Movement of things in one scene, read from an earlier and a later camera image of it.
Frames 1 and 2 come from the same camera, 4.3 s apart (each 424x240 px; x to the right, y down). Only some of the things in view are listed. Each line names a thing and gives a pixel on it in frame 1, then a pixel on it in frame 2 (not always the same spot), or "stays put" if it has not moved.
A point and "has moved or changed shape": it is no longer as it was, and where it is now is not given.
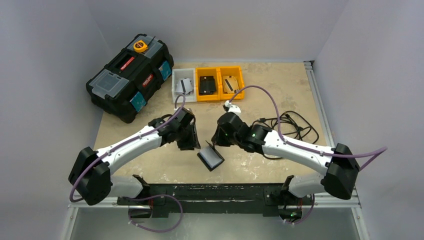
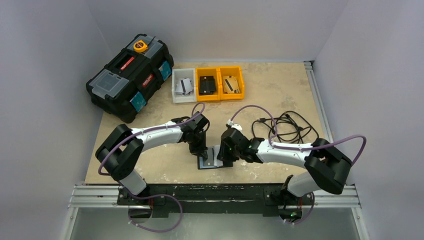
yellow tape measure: [140, 46] stays put
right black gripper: [216, 138] to [224, 154]
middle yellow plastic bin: [208, 72] stays put
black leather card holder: [210, 158] has moved or changed shape
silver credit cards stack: [184, 86] stays put
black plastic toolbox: [123, 86] stays put
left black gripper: [192, 143] to [200, 150]
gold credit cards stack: [230, 83] stays put
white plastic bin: [178, 74] stays put
